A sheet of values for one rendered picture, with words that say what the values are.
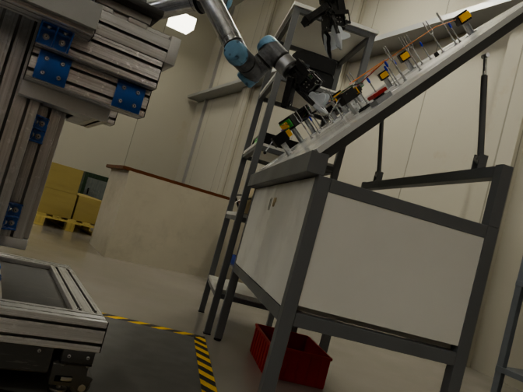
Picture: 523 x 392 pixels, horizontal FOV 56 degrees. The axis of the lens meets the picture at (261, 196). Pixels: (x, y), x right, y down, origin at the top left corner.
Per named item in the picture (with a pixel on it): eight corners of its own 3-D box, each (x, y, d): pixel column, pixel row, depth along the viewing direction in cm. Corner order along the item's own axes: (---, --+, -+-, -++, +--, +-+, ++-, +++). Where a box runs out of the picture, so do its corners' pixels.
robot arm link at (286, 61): (272, 68, 178) (282, 70, 185) (279, 77, 177) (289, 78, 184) (285, 52, 175) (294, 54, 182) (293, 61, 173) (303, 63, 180)
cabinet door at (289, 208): (278, 305, 145) (313, 176, 148) (250, 278, 199) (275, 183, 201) (286, 306, 145) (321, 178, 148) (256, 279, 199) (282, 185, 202)
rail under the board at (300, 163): (306, 170, 143) (312, 149, 143) (247, 186, 259) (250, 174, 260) (324, 176, 144) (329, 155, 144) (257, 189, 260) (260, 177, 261)
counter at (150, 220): (314, 300, 552) (333, 229, 557) (96, 255, 436) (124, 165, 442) (279, 284, 620) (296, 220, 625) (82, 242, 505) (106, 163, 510)
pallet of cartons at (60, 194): (85, 225, 686) (100, 176, 691) (102, 239, 580) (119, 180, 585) (18, 210, 645) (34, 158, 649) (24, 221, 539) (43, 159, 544)
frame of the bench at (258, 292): (245, 449, 138) (319, 174, 144) (212, 337, 255) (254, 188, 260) (437, 487, 148) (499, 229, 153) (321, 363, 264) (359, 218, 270)
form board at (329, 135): (254, 176, 260) (252, 174, 260) (403, 75, 276) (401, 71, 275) (319, 154, 144) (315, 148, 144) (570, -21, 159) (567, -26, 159)
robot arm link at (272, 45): (257, 54, 187) (274, 37, 185) (276, 73, 184) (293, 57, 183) (251, 47, 179) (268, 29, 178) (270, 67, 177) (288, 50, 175)
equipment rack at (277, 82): (201, 333, 257) (294, 1, 270) (196, 309, 317) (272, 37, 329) (293, 355, 266) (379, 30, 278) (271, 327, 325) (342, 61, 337)
